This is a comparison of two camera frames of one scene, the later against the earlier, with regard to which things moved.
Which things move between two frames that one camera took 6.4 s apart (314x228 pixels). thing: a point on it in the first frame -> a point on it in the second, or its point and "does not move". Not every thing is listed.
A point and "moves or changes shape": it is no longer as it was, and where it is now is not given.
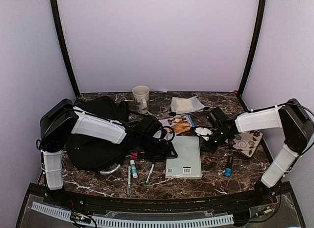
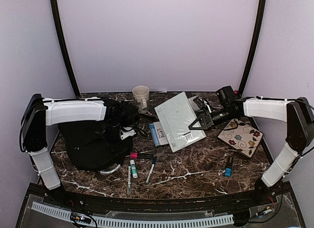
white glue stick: [133, 168] does not move
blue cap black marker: [229, 166] does not move
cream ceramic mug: [141, 94] does not move
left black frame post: [56, 15] does not move
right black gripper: [211, 149] -> [205, 118]
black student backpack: [92, 154] does not move
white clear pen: [129, 180] does not move
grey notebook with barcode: [187, 164] -> [176, 115]
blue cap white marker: [150, 173] does not move
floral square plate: [246, 142] does not move
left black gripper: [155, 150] -> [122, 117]
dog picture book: [180, 125] moves or changes shape
